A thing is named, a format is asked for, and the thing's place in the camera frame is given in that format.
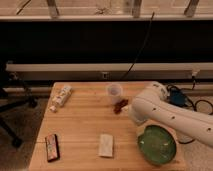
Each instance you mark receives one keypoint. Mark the blue black floor box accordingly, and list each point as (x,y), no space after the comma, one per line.
(177,98)

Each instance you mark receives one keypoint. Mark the red brown food piece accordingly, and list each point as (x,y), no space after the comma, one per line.
(118,106)

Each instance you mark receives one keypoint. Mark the black office chair base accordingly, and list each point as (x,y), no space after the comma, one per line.
(5,78)

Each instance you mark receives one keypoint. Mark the dark red chocolate bar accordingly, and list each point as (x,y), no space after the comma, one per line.
(52,147)

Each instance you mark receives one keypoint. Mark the white baseboard heater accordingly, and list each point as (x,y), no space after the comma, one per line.
(113,71)

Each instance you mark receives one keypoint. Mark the translucent ceramic cup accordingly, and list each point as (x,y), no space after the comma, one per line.
(114,92)

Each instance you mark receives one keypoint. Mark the white toothpaste tube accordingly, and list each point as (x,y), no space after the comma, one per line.
(60,98)

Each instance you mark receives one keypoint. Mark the green plate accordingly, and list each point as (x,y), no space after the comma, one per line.
(157,145)

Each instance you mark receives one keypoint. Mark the white sponge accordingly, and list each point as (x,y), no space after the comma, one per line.
(106,144)

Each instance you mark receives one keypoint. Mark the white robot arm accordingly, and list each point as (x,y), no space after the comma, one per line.
(151,103)

